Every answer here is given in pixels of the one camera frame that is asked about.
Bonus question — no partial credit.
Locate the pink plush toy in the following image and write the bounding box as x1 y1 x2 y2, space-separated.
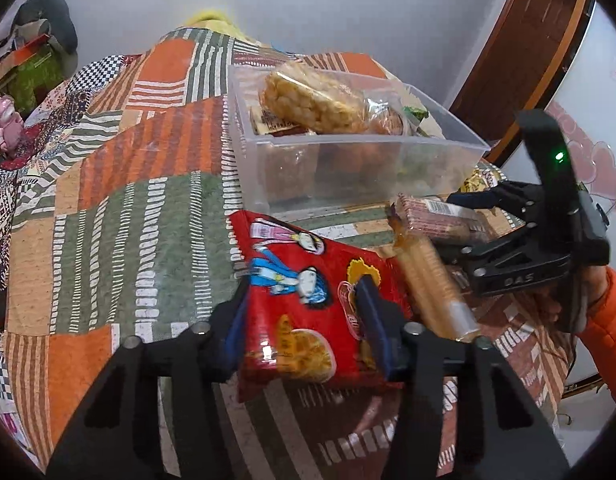
0 96 24 156

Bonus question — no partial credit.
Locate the patchwork striped bed blanket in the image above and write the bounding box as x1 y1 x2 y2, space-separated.
0 28 572 479

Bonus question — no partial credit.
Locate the red cartoon snack bag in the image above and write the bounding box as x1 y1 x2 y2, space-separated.
229 210 411 401

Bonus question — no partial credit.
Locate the clear plastic storage bin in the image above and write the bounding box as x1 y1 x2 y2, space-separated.
228 66 488 218

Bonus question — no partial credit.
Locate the clear bag of puffed snacks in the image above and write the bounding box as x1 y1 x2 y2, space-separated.
259 62 406 136

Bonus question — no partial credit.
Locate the grey pillow on pile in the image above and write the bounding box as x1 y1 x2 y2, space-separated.
12 0 78 54

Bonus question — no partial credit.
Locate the orange cracker pack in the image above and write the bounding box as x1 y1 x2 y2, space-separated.
386 206 480 342

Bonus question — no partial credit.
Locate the brown biscuit packet in bin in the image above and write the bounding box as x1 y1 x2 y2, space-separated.
250 105 311 136

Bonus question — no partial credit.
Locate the brown wooden door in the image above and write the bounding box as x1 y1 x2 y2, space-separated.
451 0 594 166

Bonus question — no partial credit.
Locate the yellow curved headboard cushion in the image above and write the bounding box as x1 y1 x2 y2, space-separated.
186 9 248 42

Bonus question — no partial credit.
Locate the pink wafer pack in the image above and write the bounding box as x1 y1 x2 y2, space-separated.
394 194 497 244

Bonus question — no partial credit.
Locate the person right hand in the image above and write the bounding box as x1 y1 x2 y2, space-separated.
532 266 608 334

